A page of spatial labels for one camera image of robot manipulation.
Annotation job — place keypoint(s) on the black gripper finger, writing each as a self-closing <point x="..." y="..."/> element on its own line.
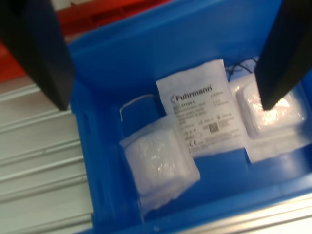
<point x="36" y="48"/>
<point x="282" y="61"/>

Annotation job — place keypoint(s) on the red plastic crate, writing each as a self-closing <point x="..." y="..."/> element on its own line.
<point x="78" y="9"/>

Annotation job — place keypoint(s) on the blue plastic bin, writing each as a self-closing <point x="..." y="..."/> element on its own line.
<point x="102" y="61"/>

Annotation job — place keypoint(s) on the white printed bandage packet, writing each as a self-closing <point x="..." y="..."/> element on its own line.
<point x="202" y="109"/>

